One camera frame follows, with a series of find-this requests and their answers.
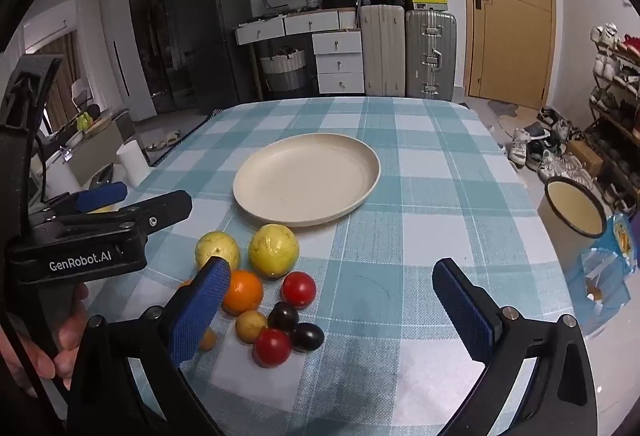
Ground large yellow guava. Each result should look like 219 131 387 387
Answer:
248 224 299 279

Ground woven laundry basket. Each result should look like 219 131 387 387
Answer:
260 48 307 93

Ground cream round plate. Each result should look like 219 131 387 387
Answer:
232 133 382 227

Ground teal checkered tablecloth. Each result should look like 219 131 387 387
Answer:
88 97 572 435

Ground beige hard suitcase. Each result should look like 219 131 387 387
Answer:
359 5 406 97

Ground wooden door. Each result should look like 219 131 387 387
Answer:
464 0 556 109

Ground shoe rack with shoes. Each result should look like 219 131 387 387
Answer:
586 22 639 216

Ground black refrigerator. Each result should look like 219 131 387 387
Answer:
166 0 257 115

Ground red cherry tomato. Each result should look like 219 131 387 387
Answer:
280 271 317 309
253 328 292 368

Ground cream enamel bin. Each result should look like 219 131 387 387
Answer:
537 176 606 278

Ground person's left hand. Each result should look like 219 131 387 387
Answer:
1 283 89 397

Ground blue plastic bag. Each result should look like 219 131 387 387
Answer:
582 213 639 335

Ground orange mandarin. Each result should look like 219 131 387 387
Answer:
198 327 217 352
221 269 264 317

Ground silver aluminium suitcase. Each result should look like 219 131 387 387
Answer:
406 10 457 102

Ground brown longan fruit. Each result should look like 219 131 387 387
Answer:
235 311 268 344

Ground white drawer desk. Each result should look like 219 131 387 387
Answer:
235 7 364 98

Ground white paper towel roll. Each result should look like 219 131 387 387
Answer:
116 139 151 187

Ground dark purple cherry tomato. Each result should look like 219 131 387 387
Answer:
267 302 299 332

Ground small yellow guava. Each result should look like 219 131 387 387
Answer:
194 230 241 271

